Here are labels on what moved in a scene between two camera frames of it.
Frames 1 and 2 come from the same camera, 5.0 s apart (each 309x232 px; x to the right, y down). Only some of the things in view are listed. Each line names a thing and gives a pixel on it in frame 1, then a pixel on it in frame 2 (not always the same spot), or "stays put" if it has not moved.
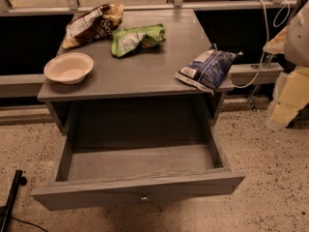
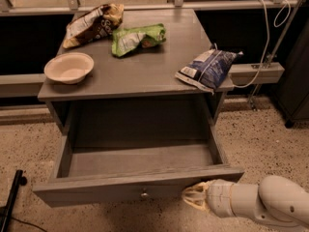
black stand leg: (6, 216) stays put
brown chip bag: (95, 23) stays put
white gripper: (297, 40) → (219, 196)
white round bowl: (69, 68) stays put
